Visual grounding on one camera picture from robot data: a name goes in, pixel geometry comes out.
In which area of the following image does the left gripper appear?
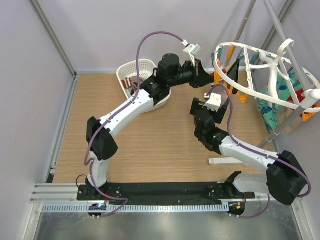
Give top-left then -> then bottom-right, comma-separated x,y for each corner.
167,58 -> 215,89

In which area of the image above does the white round clip hanger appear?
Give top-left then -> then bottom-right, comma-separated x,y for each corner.
213,38 -> 320,114

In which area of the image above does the grey sock rust striped cuff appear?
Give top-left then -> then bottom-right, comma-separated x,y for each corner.
121,76 -> 138,92

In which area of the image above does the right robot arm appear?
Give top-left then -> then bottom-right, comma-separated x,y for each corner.
190,98 -> 311,206

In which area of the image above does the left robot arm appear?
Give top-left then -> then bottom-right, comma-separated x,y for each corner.
84,53 -> 214,200

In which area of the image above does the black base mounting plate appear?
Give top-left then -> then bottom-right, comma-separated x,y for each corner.
76,181 -> 256,202

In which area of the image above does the white perforated plastic basket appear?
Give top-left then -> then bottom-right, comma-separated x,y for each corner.
116,58 -> 158,99

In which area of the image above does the teal patterned sock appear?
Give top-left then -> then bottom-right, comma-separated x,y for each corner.
257,73 -> 303,131

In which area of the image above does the red sock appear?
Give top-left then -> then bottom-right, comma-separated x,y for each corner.
287,89 -> 320,109

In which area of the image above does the white and grey drying rack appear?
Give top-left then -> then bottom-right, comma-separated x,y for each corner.
207,0 -> 320,166

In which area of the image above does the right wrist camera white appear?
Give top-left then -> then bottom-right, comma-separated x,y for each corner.
203,93 -> 222,112

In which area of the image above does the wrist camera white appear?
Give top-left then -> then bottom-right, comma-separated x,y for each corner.
183,44 -> 201,65
203,93 -> 222,112

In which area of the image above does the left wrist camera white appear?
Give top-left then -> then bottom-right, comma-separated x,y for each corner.
183,44 -> 201,65

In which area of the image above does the slotted grey cable duct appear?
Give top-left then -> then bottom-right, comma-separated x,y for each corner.
41,202 -> 229,214

